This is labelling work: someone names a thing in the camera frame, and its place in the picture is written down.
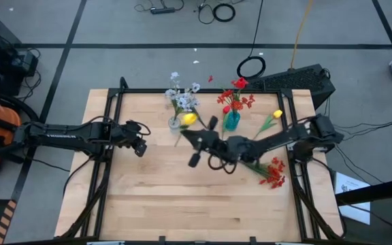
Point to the teal textured glass vase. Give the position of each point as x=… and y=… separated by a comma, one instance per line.
x=232, y=122

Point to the red artificial tulip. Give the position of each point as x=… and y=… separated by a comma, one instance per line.
x=227, y=109

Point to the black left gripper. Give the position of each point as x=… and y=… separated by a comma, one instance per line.
x=128, y=132

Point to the clear ribbed glass vase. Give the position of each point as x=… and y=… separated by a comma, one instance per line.
x=174, y=123

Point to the dense red flower bunch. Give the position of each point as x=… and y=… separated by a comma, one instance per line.
x=273, y=173

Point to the sparse red flower sprig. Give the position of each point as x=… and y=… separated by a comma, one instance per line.
x=237, y=105

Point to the black power strip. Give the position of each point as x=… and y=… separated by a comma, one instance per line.
x=162, y=10

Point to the white artificial flower bunch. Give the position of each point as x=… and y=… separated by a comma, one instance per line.
x=184, y=101
x=171, y=93

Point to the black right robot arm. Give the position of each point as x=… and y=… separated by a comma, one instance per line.
x=284, y=137

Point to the yellow artificial tulip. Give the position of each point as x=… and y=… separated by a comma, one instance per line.
x=190, y=118
x=277, y=113

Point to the red artificial rose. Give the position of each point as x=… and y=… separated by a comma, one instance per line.
x=240, y=82

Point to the black barrier bar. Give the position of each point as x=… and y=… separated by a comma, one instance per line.
x=376, y=190

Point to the white printed paper sheet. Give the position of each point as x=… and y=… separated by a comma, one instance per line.
x=349, y=183

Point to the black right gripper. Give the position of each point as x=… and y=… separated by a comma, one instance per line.
x=233, y=148

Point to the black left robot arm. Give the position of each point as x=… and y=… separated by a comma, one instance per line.
x=63, y=136

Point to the black metal table frame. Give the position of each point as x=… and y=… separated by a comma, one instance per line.
x=199, y=90

